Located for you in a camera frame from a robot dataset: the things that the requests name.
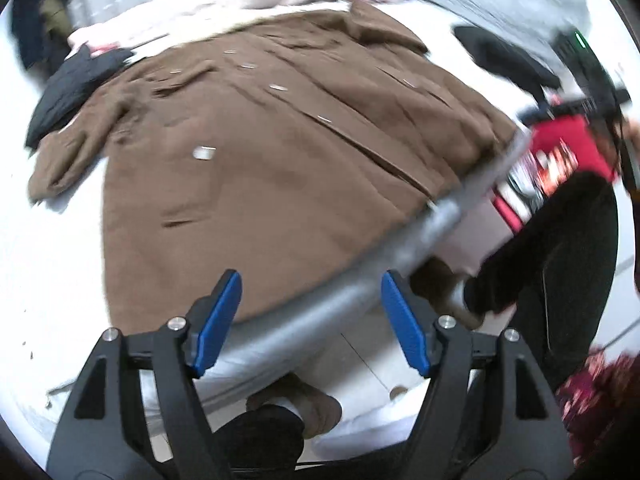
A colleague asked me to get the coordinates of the brown wool coat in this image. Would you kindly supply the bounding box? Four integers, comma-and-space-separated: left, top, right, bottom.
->
28, 2, 516, 333

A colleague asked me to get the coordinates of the person right hand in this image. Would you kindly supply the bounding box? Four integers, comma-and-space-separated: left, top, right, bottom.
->
589, 118, 639, 196

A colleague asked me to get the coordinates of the patterned knit chair cushion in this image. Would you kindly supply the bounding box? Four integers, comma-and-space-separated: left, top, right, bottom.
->
555, 351, 639, 468

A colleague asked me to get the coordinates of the person in red sweater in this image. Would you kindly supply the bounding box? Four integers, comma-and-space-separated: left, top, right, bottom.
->
462, 112, 640, 396

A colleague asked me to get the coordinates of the brown slipper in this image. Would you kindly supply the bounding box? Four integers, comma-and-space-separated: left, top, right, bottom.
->
246, 373, 343, 440
409, 257, 484, 330

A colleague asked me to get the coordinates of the grey checked bed blanket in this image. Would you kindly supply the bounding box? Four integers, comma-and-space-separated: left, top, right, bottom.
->
17, 131, 529, 425

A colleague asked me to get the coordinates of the black quilted jacket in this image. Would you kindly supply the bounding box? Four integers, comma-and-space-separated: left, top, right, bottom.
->
25, 44, 134, 151

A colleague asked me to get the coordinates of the beige duvet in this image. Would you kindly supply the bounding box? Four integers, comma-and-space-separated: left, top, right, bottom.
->
68, 0, 347, 58

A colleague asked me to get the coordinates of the dark coat hanging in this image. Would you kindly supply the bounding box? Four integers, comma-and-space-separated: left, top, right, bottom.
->
11, 0, 73, 79

